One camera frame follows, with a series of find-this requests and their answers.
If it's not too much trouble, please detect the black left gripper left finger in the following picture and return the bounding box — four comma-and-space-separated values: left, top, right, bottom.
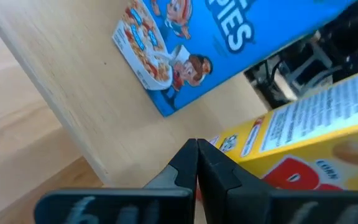
34, 138, 199, 224

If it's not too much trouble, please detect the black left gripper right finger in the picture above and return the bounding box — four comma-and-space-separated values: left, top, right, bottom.
197, 139, 358, 224

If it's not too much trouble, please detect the yellow Corn Pops cereal box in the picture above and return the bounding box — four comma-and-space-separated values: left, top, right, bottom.
208, 65, 358, 192

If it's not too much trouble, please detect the blue Rice Krispies cereal box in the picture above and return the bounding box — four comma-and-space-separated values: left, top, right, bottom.
112, 0, 358, 118

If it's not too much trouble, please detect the wooden shelf board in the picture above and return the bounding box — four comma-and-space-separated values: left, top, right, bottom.
0, 0, 270, 187

